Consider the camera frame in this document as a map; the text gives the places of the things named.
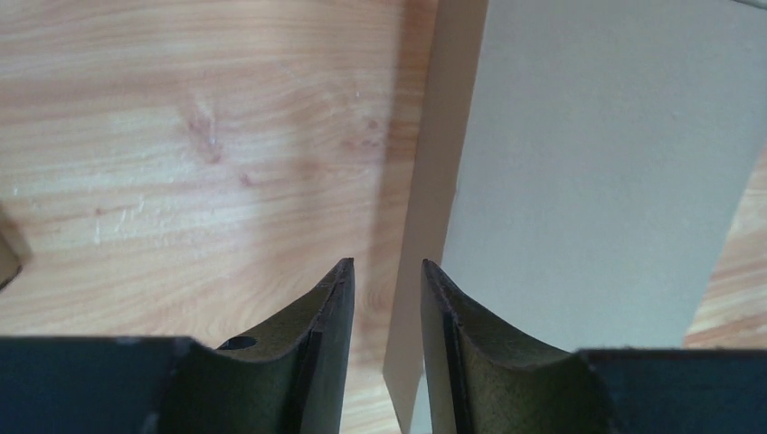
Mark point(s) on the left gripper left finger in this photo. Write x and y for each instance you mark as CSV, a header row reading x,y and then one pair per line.
x,y
287,374

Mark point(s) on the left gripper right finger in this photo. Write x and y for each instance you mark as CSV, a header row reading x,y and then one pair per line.
x,y
486,376

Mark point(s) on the large cardboard sheet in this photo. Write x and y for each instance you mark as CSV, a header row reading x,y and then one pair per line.
x,y
578,167

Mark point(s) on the small brown cardboard box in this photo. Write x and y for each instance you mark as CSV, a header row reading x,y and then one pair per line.
x,y
11,263

